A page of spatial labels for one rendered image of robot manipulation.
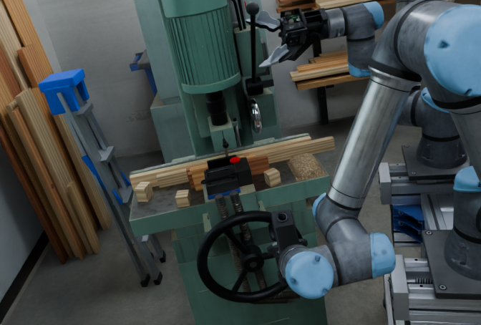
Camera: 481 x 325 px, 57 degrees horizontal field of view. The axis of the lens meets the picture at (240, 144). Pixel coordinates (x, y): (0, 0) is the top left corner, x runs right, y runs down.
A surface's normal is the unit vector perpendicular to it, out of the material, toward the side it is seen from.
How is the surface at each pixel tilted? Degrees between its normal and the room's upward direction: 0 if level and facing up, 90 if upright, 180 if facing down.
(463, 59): 83
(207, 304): 90
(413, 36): 67
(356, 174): 80
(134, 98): 90
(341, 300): 0
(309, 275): 60
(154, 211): 0
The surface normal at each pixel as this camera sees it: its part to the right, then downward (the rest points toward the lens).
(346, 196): -0.27, 0.28
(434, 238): -0.18, -0.89
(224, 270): 0.14, 0.40
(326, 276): 0.03, -0.11
